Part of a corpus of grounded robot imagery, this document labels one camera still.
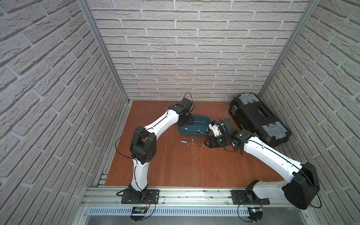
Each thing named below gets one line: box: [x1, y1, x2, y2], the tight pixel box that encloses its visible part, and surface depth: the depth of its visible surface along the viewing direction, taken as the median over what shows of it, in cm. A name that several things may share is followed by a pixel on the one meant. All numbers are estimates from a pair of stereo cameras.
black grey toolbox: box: [228, 92, 292, 147], surface depth 90 cm
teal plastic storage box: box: [178, 115, 211, 136], surface depth 101 cm
